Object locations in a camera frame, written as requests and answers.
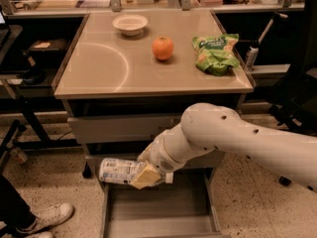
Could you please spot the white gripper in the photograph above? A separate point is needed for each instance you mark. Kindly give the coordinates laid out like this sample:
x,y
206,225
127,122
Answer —
x,y
158,158

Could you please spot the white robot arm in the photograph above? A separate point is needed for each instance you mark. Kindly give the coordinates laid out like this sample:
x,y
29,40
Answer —
x,y
204,128

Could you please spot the top grey drawer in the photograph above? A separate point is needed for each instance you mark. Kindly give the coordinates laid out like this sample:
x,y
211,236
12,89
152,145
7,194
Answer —
x,y
121,128

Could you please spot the grey drawer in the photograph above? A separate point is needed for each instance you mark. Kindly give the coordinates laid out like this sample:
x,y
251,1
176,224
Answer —
x,y
121,128
181,209
211,160

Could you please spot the bottom grey drawer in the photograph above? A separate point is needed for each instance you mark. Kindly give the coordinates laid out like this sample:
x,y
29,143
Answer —
x,y
181,209

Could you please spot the middle grey drawer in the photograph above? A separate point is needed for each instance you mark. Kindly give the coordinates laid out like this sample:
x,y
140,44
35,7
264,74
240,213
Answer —
x,y
211,160

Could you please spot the grey drawer cabinet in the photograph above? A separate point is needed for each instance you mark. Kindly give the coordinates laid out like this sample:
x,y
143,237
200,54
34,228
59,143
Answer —
x,y
110,74

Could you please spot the small bottle on floor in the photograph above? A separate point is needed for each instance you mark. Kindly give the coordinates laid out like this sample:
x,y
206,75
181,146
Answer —
x,y
17,153

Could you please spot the white spray bottle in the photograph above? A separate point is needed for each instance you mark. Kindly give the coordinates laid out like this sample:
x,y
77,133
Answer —
x,y
253,50

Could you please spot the white sneaker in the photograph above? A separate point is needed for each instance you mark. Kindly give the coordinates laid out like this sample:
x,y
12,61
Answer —
x,y
45,234
49,217

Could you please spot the orange fruit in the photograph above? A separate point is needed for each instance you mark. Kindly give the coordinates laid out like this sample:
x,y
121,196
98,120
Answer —
x,y
162,48

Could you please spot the dark trouser leg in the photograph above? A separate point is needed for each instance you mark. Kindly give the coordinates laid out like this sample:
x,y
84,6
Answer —
x,y
14,210

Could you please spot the green chip bag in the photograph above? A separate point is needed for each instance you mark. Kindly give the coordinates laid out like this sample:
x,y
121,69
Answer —
x,y
214,54

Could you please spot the white paper bowl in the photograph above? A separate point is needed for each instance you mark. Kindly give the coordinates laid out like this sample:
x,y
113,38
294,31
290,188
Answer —
x,y
130,25

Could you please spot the black box on shelf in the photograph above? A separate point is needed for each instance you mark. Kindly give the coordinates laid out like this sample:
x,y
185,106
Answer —
x,y
56,46

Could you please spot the black office chair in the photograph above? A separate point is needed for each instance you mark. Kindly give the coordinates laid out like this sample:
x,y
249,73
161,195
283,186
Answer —
x,y
297,83

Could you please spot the black side desk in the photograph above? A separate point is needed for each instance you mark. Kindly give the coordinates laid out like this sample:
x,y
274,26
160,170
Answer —
x,y
28,82

